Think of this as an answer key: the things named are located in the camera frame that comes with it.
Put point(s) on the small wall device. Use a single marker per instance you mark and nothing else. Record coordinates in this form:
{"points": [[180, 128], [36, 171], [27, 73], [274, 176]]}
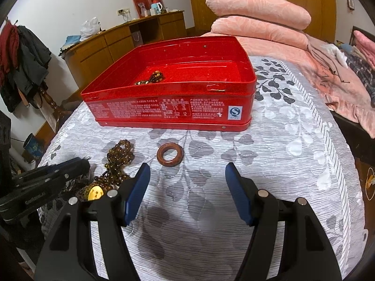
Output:
{"points": [[350, 3]]}

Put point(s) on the pink bed sheet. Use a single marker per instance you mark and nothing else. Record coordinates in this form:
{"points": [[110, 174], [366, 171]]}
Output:
{"points": [[345, 99]]}

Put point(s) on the dark coats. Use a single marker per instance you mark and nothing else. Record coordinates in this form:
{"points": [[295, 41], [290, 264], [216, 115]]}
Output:
{"points": [[29, 64]]}

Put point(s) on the blue trash bin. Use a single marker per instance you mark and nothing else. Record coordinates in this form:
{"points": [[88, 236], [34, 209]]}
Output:
{"points": [[32, 147]]}

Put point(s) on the white cloth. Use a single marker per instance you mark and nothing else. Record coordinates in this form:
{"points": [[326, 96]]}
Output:
{"points": [[337, 54]]}

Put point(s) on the red tin box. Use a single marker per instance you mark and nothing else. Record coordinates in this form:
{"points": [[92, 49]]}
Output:
{"points": [[175, 111]]}

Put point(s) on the white plastic bag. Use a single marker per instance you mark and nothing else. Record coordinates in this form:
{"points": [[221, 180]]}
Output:
{"points": [[89, 29]]}

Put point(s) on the gold pendant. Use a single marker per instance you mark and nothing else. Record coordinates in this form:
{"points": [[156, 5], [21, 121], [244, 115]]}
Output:
{"points": [[95, 193]]}

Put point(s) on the large red photo frame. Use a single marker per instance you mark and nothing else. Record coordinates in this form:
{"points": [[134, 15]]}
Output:
{"points": [[140, 7]]}

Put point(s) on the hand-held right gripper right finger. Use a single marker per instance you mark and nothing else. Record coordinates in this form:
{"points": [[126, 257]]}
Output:
{"points": [[238, 193]]}

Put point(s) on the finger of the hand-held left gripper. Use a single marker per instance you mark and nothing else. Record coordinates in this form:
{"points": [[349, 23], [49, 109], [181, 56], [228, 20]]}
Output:
{"points": [[73, 164], [52, 178]]}

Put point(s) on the pink folded blanket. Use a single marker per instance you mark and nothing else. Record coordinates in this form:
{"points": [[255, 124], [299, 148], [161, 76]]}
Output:
{"points": [[364, 42]]}

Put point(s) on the white kettle with red lid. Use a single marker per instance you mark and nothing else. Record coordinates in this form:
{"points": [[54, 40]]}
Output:
{"points": [[156, 8]]}

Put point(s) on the plaid clothing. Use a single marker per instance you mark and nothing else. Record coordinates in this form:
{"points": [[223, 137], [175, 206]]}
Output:
{"points": [[363, 73]]}

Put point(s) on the wooden sideboard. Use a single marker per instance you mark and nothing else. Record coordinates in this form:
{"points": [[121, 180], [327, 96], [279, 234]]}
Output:
{"points": [[117, 38]]}

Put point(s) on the blue cloth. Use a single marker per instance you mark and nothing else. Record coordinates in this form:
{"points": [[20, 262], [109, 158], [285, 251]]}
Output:
{"points": [[71, 42]]}

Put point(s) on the pink folded quilt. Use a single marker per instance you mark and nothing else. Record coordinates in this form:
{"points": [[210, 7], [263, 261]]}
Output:
{"points": [[257, 33], [257, 10]]}

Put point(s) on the wooden coat rack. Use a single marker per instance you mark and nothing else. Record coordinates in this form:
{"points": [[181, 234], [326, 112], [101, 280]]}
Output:
{"points": [[48, 99]]}

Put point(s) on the red scarf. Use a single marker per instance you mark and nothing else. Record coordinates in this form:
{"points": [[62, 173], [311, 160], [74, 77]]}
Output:
{"points": [[8, 49]]}

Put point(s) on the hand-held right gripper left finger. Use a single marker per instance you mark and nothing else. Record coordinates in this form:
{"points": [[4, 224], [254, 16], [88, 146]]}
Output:
{"points": [[136, 193]]}

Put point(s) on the wall socket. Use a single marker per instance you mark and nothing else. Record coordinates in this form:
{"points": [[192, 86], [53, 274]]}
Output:
{"points": [[123, 11]]}

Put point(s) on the small red photo frame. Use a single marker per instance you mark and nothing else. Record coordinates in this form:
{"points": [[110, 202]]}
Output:
{"points": [[153, 0]]}

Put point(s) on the grey leaf-print bedspread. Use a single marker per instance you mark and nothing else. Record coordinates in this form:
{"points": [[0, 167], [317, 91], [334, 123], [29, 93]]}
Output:
{"points": [[293, 166]]}

